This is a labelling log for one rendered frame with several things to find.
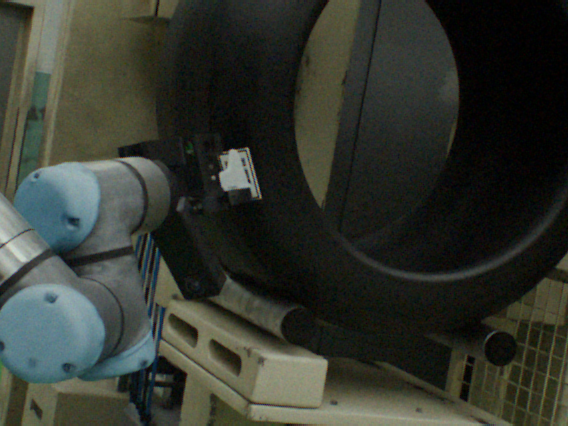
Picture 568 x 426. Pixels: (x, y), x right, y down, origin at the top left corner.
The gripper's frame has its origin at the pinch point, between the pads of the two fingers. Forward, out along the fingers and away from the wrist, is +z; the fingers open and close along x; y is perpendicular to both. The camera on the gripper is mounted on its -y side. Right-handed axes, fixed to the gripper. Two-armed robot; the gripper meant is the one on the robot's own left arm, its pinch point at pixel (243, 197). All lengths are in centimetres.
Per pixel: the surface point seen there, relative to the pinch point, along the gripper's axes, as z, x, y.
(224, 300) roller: 15.9, 14.6, -12.6
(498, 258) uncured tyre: 25.1, -19.7, -13.3
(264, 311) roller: 7.1, 4.1, -13.8
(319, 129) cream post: 43.1, 9.2, 8.0
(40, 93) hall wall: 698, 562, 122
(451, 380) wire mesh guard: 63, 4, -35
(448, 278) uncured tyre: 19.3, -15.0, -14.3
